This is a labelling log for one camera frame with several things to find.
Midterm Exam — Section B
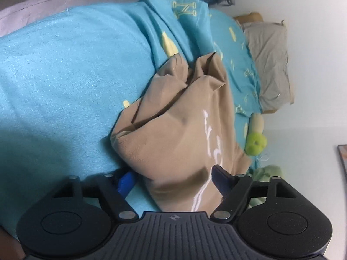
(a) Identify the tan printed t-shirt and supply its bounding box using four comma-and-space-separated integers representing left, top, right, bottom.
110, 51, 252, 212

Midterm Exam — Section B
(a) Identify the framed wall picture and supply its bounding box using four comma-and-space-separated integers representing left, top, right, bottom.
337, 144, 347, 175

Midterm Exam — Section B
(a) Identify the teal printed bed sheet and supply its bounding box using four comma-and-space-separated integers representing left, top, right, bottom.
0, 0, 263, 239

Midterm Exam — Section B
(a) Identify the pale mattress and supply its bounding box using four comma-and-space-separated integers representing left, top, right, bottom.
0, 0, 141, 37

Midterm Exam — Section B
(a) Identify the white cable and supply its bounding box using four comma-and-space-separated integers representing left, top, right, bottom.
255, 153, 270, 166

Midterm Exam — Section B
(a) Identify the green and beige plush toy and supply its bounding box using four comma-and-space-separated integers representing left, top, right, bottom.
244, 113, 267, 156

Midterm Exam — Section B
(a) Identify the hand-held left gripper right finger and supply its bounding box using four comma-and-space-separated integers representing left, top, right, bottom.
210, 165, 315, 221

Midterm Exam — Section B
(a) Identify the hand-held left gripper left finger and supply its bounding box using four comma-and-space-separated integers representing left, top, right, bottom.
35, 168, 139, 221

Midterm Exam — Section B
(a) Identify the green fleece printed blanket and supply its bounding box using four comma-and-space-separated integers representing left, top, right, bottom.
245, 165, 286, 209

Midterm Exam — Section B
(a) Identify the grey pillow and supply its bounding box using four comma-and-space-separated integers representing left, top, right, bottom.
242, 22, 295, 111

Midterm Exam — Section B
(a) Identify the beige pillow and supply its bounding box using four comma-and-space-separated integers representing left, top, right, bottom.
259, 19, 295, 114

